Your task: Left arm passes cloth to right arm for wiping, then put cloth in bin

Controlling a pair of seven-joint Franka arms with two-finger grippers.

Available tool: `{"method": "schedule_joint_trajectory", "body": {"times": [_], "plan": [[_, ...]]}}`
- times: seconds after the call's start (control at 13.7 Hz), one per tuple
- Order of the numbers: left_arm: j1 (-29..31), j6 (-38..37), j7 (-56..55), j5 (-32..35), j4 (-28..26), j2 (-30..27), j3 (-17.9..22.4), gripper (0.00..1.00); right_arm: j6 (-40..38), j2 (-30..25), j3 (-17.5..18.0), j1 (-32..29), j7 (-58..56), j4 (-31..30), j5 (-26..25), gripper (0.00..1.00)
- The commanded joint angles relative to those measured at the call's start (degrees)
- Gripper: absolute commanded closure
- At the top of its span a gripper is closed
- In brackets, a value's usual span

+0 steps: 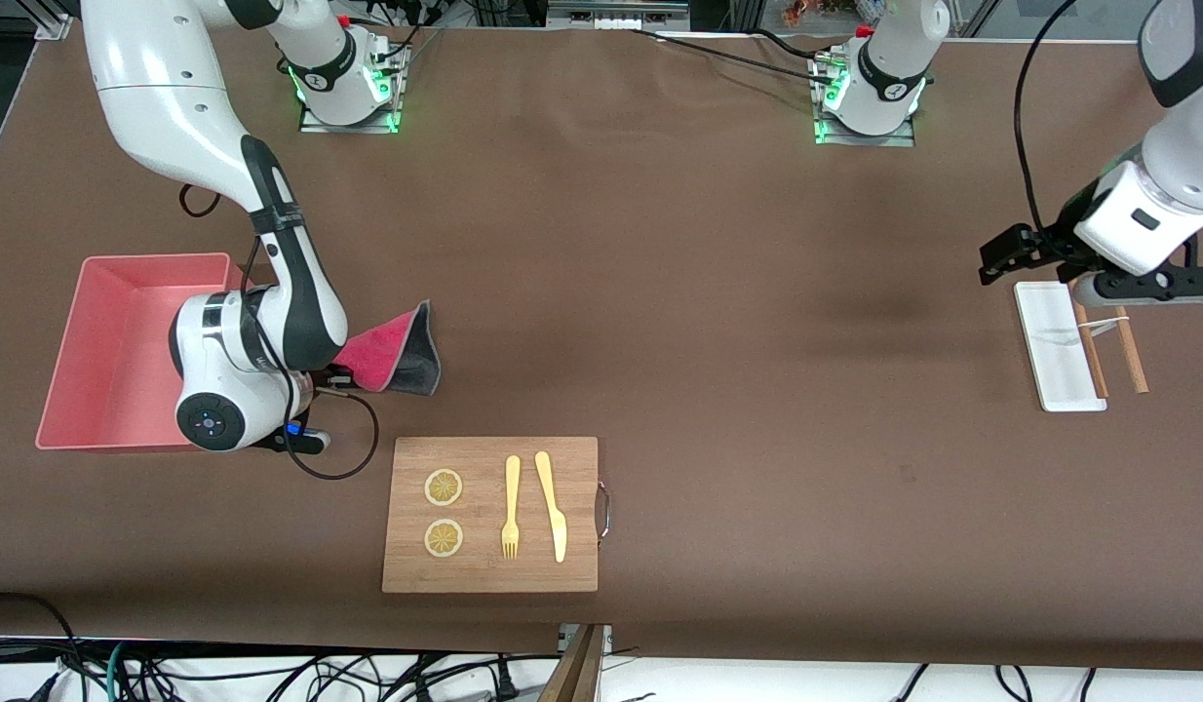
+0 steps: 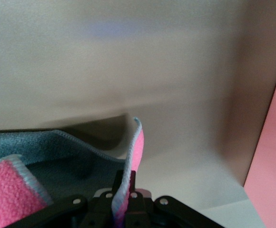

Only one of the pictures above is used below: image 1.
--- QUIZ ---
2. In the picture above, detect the pink and grey cloth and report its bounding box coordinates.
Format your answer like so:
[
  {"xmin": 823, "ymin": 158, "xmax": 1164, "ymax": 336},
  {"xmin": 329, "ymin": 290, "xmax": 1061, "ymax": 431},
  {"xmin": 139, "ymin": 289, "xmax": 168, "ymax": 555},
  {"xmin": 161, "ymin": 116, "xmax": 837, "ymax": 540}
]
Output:
[{"xmin": 338, "ymin": 299, "xmax": 443, "ymax": 398}]

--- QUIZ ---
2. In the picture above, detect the white rectangular tray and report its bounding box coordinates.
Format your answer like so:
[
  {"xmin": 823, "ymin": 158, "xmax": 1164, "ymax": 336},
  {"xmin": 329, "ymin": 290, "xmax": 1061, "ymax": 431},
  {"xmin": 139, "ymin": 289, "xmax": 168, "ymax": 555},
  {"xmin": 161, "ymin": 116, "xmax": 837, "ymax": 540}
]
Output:
[{"xmin": 1014, "ymin": 281, "xmax": 1109, "ymax": 413}]

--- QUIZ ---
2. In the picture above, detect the yellow plastic fork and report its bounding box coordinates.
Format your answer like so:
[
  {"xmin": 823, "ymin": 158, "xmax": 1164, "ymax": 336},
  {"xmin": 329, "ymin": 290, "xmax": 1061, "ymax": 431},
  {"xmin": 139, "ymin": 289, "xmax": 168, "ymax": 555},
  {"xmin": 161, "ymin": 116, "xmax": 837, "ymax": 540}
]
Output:
[{"xmin": 501, "ymin": 455, "xmax": 522, "ymax": 561}]

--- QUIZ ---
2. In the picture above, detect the pink plastic bin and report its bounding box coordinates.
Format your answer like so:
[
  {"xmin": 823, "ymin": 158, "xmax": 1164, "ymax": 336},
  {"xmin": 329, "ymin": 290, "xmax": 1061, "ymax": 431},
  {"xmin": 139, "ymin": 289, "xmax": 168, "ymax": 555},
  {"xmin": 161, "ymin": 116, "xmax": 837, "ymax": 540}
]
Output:
[{"xmin": 35, "ymin": 253, "xmax": 256, "ymax": 452}]

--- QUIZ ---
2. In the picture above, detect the wooden cutting board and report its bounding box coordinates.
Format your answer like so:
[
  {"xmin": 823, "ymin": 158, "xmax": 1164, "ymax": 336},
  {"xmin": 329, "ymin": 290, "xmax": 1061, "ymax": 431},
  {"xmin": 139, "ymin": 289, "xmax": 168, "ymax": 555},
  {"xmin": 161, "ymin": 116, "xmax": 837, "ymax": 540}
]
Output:
[{"xmin": 382, "ymin": 436, "xmax": 612, "ymax": 594}]

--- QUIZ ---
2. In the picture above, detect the yellow plastic knife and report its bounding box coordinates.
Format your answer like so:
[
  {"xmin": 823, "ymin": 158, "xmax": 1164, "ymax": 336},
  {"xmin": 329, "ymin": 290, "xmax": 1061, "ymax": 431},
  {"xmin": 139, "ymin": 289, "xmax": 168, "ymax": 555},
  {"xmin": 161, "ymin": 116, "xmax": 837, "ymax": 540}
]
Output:
[{"xmin": 534, "ymin": 450, "xmax": 568, "ymax": 565}]

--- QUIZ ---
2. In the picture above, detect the brown table cover sheet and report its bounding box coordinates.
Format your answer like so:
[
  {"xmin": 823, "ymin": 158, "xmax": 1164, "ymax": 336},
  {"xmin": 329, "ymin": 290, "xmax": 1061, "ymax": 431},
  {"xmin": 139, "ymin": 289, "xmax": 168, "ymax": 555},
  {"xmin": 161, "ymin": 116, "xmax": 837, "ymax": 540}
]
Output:
[{"xmin": 0, "ymin": 21, "xmax": 1203, "ymax": 674}]

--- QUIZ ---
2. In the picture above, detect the wooden plank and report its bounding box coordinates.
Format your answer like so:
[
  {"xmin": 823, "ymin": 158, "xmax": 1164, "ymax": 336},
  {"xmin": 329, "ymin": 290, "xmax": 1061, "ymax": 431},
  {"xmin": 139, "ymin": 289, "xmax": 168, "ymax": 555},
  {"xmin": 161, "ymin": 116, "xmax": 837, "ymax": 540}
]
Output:
[{"xmin": 538, "ymin": 624, "xmax": 607, "ymax": 702}]

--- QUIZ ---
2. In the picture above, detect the short black cable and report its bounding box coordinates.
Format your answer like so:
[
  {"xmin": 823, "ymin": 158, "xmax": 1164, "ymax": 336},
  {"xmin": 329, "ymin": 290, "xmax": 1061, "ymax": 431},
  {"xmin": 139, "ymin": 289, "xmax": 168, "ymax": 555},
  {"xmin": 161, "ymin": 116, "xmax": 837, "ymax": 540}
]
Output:
[{"xmin": 748, "ymin": 27, "xmax": 829, "ymax": 61}]

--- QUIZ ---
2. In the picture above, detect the long black cable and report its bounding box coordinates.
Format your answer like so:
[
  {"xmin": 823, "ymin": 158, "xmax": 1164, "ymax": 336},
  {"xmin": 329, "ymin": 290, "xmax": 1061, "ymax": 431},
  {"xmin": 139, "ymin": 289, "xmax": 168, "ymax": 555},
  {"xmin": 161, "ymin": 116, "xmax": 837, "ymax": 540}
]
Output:
[{"xmin": 626, "ymin": 27, "xmax": 841, "ymax": 84}]

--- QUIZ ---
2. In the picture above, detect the black looped cable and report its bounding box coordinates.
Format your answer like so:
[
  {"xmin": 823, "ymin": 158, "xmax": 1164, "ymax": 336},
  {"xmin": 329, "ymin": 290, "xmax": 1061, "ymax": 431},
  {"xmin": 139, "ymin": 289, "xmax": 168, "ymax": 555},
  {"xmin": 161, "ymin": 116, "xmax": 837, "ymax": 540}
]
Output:
[{"xmin": 0, "ymin": 592, "xmax": 78, "ymax": 702}]

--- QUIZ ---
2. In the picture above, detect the small metal bracket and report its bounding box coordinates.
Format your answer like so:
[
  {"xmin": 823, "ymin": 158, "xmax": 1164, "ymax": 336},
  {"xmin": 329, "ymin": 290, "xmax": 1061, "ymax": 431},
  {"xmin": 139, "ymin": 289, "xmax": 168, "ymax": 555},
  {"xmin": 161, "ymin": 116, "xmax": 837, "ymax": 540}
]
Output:
[{"xmin": 560, "ymin": 624, "xmax": 614, "ymax": 656}]

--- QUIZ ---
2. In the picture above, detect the silver frame rail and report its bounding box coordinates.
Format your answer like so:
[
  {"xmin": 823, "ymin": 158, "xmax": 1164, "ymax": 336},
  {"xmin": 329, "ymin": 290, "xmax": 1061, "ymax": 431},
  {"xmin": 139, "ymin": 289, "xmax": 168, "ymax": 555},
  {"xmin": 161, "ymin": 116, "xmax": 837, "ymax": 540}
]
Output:
[{"xmin": 548, "ymin": 0, "xmax": 690, "ymax": 30}]

